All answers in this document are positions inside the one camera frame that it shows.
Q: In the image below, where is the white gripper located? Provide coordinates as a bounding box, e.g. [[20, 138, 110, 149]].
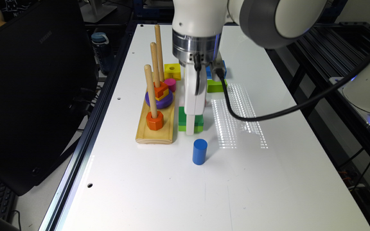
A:
[[184, 64, 207, 135]]

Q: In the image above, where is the dark green square block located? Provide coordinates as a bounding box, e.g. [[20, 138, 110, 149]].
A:
[[179, 107, 204, 133]]

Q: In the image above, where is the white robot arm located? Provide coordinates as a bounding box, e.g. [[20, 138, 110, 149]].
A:
[[172, 0, 327, 135]]

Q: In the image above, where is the orange hexagon nut block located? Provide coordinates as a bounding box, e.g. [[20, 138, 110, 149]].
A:
[[146, 111, 164, 130]]

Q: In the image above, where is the orange and yellow block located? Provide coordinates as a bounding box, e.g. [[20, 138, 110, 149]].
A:
[[154, 82, 169, 101]]

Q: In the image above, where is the light green rectangular block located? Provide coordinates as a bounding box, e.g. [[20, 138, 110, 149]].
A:
[[207, 80, 224, 93]]

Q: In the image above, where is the yellow square block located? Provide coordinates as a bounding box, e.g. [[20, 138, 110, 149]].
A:
[[164, 64, 181, 81]]

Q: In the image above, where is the blue square block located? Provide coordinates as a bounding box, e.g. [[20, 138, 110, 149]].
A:
[[206, 61, 227, 80]]

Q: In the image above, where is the blue cylinder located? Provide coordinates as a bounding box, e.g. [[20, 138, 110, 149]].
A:
[[192, 139, 207, 165]]

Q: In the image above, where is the pink cylinder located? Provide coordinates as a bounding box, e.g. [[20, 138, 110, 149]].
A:
[[164, 78, 177, 92]]

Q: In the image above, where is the wooden peg base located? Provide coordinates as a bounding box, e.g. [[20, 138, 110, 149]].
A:
[[136, 65, 175, 144]]

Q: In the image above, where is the front wooden peg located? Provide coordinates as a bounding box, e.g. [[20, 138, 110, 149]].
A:
[[144, 64, 158, 119]]

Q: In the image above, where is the wooden peg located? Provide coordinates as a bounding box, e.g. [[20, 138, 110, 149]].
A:
[[154, 24, 164, 82], [150, 42, 161, 88], [144, 64, 158, 119]]

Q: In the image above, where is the middle wooden peg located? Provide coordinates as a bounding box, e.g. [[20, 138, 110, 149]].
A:
[[150, 42, 161, 88]]

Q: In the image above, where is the rear wooden peg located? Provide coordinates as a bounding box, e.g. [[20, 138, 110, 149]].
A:
[[154, 24, 164, 82]]

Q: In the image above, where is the blue water bottle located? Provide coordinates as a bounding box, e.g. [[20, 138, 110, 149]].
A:
[[91, 32, 114, 75]]

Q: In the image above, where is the grey monitor stand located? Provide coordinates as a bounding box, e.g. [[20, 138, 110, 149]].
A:
[[80, 0, 118, 23]]

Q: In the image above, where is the black Samsung monitor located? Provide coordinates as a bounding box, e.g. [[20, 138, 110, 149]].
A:
[[0, 0, 98, 195]]

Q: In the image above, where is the purple ring block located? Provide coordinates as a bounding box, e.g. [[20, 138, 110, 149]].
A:
[[155, 89, 173, 109]]

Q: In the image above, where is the black cable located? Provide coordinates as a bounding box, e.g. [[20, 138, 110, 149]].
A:
[[215, 19, 370, 123]]

